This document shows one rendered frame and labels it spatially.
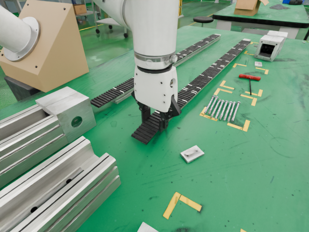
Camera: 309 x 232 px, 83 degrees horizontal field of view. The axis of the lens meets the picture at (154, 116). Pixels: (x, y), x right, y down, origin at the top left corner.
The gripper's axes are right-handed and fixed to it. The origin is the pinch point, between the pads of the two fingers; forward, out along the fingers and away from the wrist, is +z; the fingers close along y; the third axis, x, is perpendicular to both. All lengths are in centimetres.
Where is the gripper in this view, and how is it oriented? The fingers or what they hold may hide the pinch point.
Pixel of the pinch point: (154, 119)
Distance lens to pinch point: 46.8
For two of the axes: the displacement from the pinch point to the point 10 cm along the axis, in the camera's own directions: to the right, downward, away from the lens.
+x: -6.0, 5.0, -6.3
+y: -8.0, -3.8, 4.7
